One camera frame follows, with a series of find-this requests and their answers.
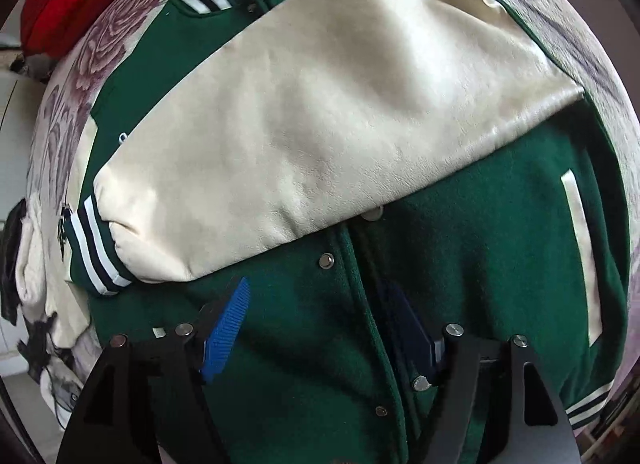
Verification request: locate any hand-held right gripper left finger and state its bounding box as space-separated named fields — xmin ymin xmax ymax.
xmin=56 ymin=276 xmax=252 ymax=464

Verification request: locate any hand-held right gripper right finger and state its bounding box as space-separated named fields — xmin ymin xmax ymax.
xmin=382 ymin=284 xmax=581 ymax=464

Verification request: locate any green and cream varsity jacket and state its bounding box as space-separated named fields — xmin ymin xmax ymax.
xmin=65 ymin=0 xmax=632 ymax=464

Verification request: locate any white cloth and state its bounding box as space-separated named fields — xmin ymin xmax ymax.
xmin=15 ymin=194 xmax=71 ymax=350

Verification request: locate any black cloth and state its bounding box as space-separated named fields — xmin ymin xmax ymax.
xmin=0 ymin=199 xmax=32 ymax=325

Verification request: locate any floral printed blanket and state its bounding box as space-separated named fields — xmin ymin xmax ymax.
xmin=15 ymin=0 xmax=640 ymax=435

